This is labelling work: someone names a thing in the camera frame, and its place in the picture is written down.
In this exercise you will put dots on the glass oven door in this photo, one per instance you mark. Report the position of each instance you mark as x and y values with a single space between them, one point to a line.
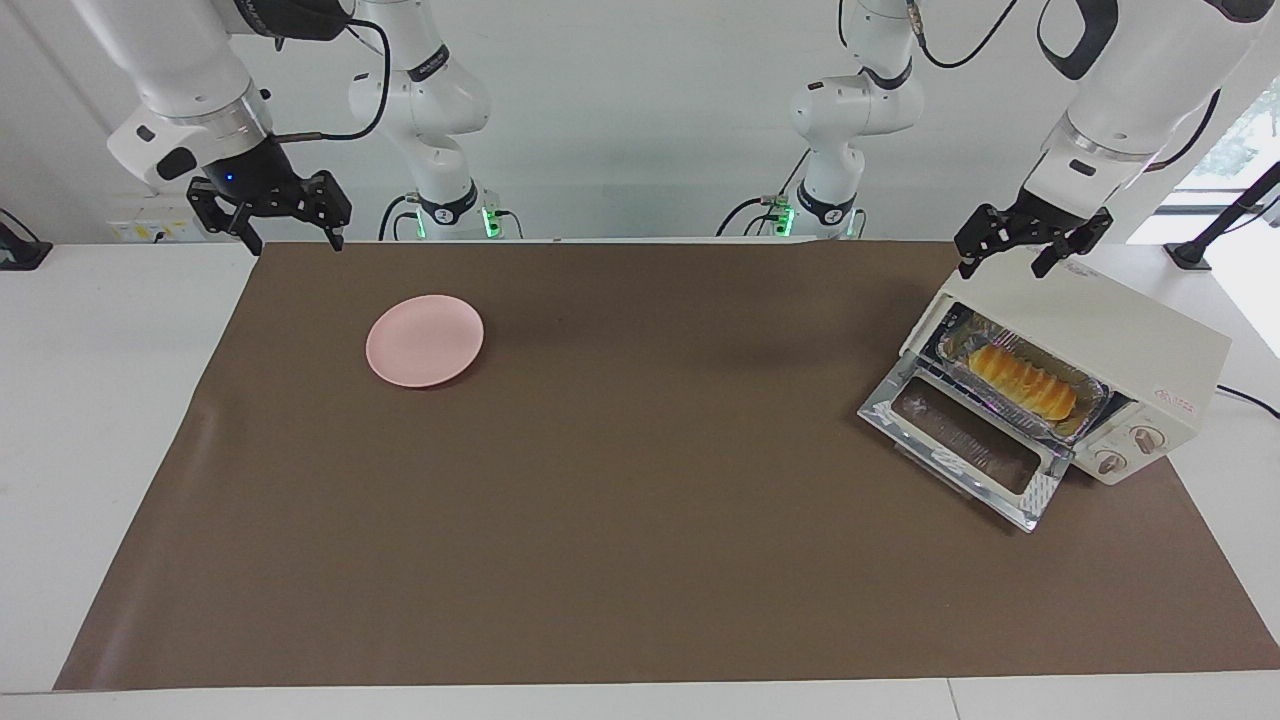
1040 490

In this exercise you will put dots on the black clamp mount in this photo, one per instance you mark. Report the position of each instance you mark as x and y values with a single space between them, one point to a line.
20 255

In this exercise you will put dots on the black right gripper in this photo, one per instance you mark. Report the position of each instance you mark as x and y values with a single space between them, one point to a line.
255 180

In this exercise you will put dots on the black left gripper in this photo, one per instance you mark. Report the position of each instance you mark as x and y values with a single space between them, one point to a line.
1040 218

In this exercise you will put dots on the golden ridged bread loaf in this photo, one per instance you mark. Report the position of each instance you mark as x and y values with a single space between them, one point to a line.
1020 380

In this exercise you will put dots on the brown table mat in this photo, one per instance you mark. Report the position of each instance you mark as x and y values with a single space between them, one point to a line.
640 500

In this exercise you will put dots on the pink round plate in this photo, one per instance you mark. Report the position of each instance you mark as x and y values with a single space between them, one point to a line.
425 340

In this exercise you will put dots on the cream toaster oven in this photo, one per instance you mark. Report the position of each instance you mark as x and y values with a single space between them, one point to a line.
1120 325

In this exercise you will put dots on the bright window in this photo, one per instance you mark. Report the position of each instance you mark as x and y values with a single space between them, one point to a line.
1240 140

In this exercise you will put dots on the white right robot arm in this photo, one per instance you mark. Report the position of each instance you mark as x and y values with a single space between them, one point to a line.
190 70

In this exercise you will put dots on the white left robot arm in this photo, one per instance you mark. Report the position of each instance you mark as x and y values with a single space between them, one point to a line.
1130 80

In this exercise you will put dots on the white power strip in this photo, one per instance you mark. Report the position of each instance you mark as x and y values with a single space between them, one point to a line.
150 230

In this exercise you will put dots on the aluminium foil tray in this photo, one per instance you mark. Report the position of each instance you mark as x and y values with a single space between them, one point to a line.
1090 400

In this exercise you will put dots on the black camera stand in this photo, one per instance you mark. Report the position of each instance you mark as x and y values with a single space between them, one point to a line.
1190 253

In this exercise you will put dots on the beige oven knob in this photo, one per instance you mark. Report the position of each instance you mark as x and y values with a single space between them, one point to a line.
1112 462
1148 438

